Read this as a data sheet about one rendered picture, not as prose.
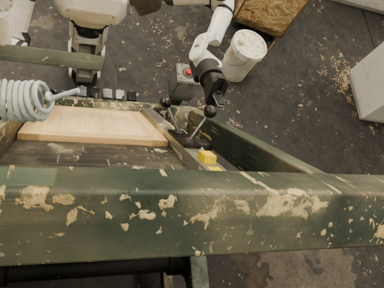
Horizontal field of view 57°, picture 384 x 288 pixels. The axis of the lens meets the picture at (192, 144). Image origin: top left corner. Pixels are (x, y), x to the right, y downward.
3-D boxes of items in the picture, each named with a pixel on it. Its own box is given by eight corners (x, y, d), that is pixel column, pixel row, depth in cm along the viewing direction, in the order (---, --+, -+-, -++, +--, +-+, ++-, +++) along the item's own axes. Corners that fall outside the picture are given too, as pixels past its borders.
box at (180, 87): (188, 84, 197) (198, 64, 181) (190, 102, 192) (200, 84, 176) (167, 82, 193) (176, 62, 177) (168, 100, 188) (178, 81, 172)
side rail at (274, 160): (199, 132, 175) (202, 110, 172) (364, 247, 73) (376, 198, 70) (188, 131, 173) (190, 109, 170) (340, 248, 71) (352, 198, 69)
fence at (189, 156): (151, 116, 165) (152, 108, 164) (230, 192, 78) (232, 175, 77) (140, 115, 164) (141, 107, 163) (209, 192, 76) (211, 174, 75)
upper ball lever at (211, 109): (190, 146, 102) (216, 108, 102) (194, 150, 99) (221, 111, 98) (179, 139, 101) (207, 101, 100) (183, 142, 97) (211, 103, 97)
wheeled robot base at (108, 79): (48, 50, 261) (46, 18, 233) (119, 59, 277) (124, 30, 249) (40, 126, 235) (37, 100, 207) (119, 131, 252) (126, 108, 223)
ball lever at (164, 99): (183, 131, 113) (167, 93, 109) (186, 134, 110) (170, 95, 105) (172, 136, 113) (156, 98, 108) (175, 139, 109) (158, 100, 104)
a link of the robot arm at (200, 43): (213, 71, 130) (226, 39, 132) (196, 58, 124) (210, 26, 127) (202, 72, 135) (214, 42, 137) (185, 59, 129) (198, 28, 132)
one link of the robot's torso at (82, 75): (69, 63, 239) (68, 31, 194) (99, 66, 245) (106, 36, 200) (68, 84, 236) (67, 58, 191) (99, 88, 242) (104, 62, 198)
